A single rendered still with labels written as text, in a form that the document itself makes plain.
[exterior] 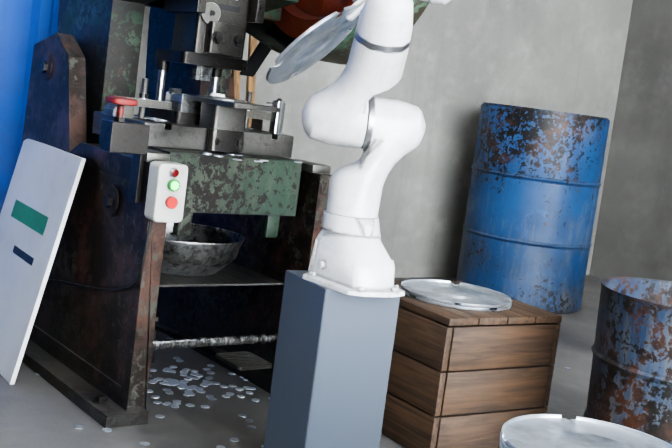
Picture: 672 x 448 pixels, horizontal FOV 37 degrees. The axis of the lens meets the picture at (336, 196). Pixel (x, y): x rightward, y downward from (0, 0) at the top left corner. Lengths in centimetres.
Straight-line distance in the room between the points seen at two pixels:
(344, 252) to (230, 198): 60
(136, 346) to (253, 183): 50
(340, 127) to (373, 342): 45
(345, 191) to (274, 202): 59
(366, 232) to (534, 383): 78
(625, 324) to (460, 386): 43
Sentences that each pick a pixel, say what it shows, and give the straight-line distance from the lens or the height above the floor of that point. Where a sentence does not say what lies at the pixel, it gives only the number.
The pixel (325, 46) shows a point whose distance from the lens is 257.
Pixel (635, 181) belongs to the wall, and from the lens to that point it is 572.
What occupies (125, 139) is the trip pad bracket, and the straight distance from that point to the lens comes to 236.
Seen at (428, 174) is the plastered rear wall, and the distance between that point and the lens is 484.
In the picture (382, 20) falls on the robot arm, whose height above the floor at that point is 98.
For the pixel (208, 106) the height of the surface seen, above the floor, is 76.
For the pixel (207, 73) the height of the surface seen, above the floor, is 84.
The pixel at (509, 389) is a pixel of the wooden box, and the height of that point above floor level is 17.
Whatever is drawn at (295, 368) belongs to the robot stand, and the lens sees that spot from 211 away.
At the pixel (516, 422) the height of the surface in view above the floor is 35.
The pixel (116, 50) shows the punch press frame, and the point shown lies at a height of 87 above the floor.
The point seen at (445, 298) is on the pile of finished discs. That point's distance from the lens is 256.
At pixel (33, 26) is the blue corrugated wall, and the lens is 372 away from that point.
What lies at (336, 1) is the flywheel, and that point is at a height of 109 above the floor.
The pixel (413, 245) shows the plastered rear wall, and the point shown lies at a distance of 486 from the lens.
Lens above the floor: 84
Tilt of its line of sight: 6 degrees down
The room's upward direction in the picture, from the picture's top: 8 degrees clockwise
